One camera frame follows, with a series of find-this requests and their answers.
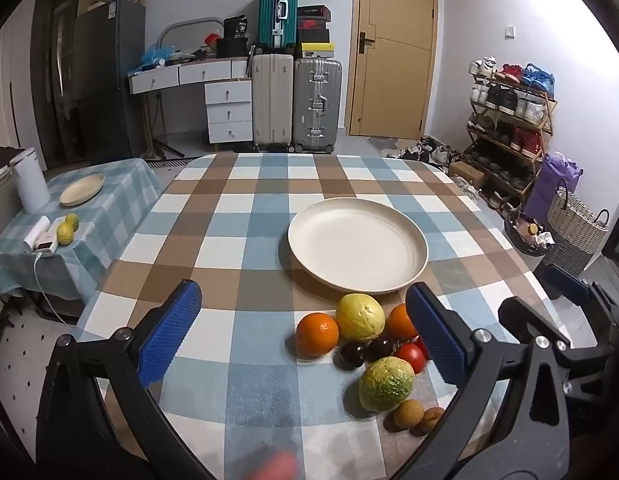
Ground black box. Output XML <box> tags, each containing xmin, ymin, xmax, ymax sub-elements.
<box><xmin>216</xmin><ymin>37</ymin><xmax>253</xmax><ymax>59</ymax></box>

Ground blue plastic bag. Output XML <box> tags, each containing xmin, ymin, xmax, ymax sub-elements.
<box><xmin>138</xmin><ymin>45</ymin><xmax>178</xmax><ymax>69</ymax></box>

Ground rows of shoes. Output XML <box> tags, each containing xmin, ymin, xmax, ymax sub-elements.
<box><xmin>464</xmin><ymin>56</ymin><xmax>557</xmax><ymax>202</ymax></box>

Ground large cream plate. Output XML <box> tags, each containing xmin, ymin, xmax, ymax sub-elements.
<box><xmin>288</xmin><ymin>197</ymin><xmax>429</xmax><ymax>295</ymax></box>

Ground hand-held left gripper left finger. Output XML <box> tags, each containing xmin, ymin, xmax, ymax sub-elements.
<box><xmin>36</xmin><ymin>279</ymin><xmax>215</xmax><ymax>480</ymax></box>

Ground black red shoebox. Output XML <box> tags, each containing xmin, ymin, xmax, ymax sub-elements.
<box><xmin>297</xmin><ymin>6</ymin><xmax>332</xmax><ymax>31</ymax></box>

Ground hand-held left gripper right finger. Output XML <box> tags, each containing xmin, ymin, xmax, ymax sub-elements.
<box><xmin>389</xmin><ymin>282</ymin><xmax>573</xmax><ymax>480</ymax></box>

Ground white desk with drawers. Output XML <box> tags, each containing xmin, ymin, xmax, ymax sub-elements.
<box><xmin>128</xmin><ymin>57</ymin><xmax>254</xmax><ymax>147</ymax></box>

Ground silver suitcase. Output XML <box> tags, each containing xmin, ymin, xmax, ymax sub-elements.
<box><xmin>292</xmin><ymin>57</ymin><xmax>343</xmax><ymax>154</ymax></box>

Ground white cable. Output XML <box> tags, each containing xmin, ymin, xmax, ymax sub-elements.
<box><xmin>34</xmin><ymin>252</ymin><xmax>63</xmax><ymax>324</ymax></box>

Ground wooden door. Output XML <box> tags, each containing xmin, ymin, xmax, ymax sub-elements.
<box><xmin>348</xmin><ymin>0</ymin><xmax>437</xmax><ymax>137</ymax></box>

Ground dark plum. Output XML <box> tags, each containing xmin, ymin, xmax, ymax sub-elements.
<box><xmin>335</xmin><ymin>341</ymin><xmax>369</xmax><ymax>371</ymax></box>
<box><xmin>365</xmin><ymin>336</ymin><xmax>395</xmax><ymax>362</ymax></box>

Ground grey woven basket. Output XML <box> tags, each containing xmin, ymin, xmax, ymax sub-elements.
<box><xmin>542</xmin><ymin>186</ymin><xmax>611</xmax><ymax>279</ymax></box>

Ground grey floor mat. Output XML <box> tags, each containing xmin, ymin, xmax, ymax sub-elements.
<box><xmin>368</xmin><ymin>135</ymin><xmax>406</xmax><ymax>159</ymax></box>

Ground black basket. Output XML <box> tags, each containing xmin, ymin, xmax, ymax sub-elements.
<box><xmin>504</xmin><ymin>210</ymin><xmax>556</xmax><ymax>257</ymax></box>

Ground grey curved tube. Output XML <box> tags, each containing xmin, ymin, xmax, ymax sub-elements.
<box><xmin>157</xmin><ymin>17</ymin><xmax>225</xmax><ymax>52</ymax></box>

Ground white cylindrical appliance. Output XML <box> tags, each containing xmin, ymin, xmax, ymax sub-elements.
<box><xmin>10</xmin><ymin>147</ymin><xmax>51</xmax><ymax>213</ymax></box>

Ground small cardboard box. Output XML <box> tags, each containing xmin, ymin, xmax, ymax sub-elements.
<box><xmin>448</xmin><ymin>160</ymin><xmax>485</xmax><ymax>189</ymax></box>

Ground side table blue checked cloth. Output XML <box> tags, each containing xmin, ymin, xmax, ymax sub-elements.
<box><xmin>0</xmin><ymin>157</ymin><xmax>164</xmax><ymax>306</ymax></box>

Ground green yellow bumpy citrus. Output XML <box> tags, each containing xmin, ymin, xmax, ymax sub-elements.
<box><xmin>359</xmin><ymin>357</ymin><xmax>415</xmax><ymax>413</ymax></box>

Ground small cream plate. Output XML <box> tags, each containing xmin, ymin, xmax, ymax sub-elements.
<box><xmin>60</xmin><ymin>174</ymin><xmax>106</xmax><ymax>207</ymax></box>

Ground orange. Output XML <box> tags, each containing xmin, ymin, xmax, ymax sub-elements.
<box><xmin>296</xmin><ymin>312</ymin><xmax>339</xmax><ymax>359</ymax></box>
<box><xmin>387</xmin><ymin>303</ymin><xmax>419</xmax><ymax>341</ymax></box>

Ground small brown round fruit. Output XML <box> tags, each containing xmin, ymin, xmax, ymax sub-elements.
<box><xmin>413</xmin><ymin>407</ymin><xmax>446</xmax><ymax>437</ymax></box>
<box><xmin>393</xmin><ymin>399</ymin><xmax>425</xmax><ymax>430</ymax></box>

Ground grey refrigerator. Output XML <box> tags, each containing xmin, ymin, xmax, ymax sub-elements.
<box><xmin>72</xmin><ymin>0</ymin><xmax>146</xmax><ymax>161</ymax></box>

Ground white charger device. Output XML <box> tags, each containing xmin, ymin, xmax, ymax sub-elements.
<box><xmin>24</xmin><ymin>216</ymin><xmax>58</xmax><ymax>258</ymax></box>

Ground teal suitcase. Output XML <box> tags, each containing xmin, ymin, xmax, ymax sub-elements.
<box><xmin>258</xmin><ymin>0</ymin><xmax>299</xmax><ymax>51</ymax></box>

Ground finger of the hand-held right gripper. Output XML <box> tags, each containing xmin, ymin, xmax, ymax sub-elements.
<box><xmin>542</xmin><ymin>262</ymin><xmax>593</xmax><ymax>302</ymax></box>
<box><xmin>498</xmin><ymin>296</ymin><xmax>573</xmax><ymax>349</ymax></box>

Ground beige suitcase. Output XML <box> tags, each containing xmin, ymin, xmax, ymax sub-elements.
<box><xmin>252</xmin><ymin>52</ymin><xmax>295</xmax><ymax>151</ymax></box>

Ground purple bag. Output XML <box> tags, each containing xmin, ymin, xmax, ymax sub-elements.
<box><xmin>523</xmin><ymin>151</ymin><xmax>583</xmax><ymax>226</ymax></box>

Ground wooden shoe rack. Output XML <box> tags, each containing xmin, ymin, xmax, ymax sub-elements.
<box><xmin>462</xmin><ymin>57</ymin><xmax>559</xmax><ymax>211</ymax></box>

